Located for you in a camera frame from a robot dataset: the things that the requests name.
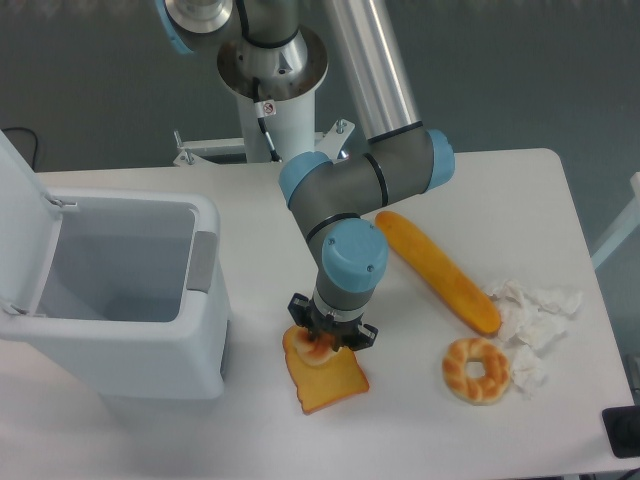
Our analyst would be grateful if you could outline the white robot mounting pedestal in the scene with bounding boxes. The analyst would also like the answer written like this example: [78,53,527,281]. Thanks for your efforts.
[174,26,355,166]

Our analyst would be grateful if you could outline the white trash bin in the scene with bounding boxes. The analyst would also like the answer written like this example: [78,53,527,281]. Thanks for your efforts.
[1,188,231,400]

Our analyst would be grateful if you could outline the white trash bin lid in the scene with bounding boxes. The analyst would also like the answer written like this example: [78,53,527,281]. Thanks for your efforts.
[1,136,77,315]

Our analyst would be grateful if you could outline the round twisted bread roll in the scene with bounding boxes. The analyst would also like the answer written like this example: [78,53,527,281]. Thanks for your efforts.
[292,328,335,367]

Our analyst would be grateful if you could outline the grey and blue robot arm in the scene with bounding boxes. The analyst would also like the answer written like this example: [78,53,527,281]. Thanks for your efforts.
[155,1,455,351]

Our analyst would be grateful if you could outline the black device at table edge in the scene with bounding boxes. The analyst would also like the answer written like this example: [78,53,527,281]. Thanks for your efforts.
[602,405,639,458]

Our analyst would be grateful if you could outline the long baguette bread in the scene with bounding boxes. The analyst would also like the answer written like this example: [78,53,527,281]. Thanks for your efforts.
[375,211,502,335]

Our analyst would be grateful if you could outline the crumpled white tissue paper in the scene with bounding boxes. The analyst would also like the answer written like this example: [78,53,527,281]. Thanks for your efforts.
[483,279,584,398]

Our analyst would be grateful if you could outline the black cable on floor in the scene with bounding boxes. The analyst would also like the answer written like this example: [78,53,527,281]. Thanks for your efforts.
[1,126,40,169]

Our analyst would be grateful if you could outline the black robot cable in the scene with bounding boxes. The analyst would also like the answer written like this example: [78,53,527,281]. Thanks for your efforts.
[234,0,284,163]

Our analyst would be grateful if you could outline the ring shaped twisted bread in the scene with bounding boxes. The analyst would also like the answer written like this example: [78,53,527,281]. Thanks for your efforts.
[441,338,511,405]

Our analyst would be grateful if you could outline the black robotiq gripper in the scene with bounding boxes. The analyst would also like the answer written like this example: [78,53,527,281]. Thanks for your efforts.
[288,293,379,350]

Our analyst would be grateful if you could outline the toast bread slice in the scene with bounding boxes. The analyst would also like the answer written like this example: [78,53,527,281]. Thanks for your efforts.
[282,326,370,414]

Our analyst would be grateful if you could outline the white frame at right edge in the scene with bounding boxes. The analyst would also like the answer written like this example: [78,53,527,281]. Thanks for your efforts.
[591,172,640,270]

